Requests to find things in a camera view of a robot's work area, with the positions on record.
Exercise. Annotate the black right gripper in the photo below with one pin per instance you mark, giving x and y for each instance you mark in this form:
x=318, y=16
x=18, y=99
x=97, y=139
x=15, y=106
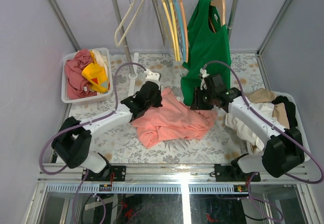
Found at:
x=197, y=104

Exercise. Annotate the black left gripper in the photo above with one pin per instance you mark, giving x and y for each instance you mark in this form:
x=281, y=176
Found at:
x=159, y=104

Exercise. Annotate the salmon pink t shirt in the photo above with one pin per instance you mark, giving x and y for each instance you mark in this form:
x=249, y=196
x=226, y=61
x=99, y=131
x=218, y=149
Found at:
x=173, y=120

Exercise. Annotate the white garment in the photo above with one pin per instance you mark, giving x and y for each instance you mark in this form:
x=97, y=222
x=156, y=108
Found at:
x=254, y=144

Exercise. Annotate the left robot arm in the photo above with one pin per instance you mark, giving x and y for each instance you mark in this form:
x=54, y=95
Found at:
x=73, y=144

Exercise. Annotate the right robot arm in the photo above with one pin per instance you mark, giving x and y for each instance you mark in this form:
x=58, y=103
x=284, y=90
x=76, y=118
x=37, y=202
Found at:
x=282, y=146

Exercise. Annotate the green t shirt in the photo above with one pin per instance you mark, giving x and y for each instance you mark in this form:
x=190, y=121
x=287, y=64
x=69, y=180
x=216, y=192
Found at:
x=208, y=41

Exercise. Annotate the cream plastic hanger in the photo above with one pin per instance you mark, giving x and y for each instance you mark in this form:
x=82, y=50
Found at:
x=127, y=21

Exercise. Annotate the yellow hanger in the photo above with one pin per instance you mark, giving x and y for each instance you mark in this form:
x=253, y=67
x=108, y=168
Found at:
x=165, y=20
x=173, y=26

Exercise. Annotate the grey plastic hanger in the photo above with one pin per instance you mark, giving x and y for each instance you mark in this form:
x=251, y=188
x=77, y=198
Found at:
x=159, y=21

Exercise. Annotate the right wooden hanger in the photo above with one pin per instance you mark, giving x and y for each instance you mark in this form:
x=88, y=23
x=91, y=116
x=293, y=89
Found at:
x=220, y=5

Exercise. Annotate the blue plastic hanger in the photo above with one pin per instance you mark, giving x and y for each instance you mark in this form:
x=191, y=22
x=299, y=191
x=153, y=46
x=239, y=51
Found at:
x=181, y=26

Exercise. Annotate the cream garment in left basket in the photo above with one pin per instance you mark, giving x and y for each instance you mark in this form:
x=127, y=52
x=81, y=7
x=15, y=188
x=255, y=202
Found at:
x=99, y=59

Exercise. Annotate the yellow garment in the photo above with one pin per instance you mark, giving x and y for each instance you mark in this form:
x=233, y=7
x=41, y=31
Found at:
x=98, y=77

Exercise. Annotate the beige garment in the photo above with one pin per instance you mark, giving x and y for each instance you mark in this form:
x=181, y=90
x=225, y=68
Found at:
x=262, y=99

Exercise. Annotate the white left laundry basket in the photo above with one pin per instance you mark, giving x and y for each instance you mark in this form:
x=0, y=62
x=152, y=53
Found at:
x=100, y=96

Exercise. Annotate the white laundry basket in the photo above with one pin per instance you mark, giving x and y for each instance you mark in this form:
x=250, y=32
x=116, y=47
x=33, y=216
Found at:
x=302, y=133
x=100, y=96

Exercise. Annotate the dusty rose garment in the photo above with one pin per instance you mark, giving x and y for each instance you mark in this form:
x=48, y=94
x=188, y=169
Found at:
x=78, y=87

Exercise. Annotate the black garment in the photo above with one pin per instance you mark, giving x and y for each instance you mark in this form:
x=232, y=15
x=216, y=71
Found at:
x=288, y=107

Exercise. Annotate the white right laundry basket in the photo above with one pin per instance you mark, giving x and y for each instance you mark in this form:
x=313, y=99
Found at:
x=302, y=133

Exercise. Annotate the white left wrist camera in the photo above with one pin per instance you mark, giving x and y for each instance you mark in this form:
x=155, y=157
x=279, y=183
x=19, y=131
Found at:
x=153, y=77

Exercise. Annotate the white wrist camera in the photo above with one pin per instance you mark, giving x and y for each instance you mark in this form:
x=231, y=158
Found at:
x=153, y=77
x=203, y=74

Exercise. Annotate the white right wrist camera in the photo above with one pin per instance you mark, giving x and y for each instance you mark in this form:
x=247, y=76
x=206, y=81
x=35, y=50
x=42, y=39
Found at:
x=203, y=74

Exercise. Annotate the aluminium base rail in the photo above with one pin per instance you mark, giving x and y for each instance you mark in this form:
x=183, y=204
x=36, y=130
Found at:
x=144, y=179

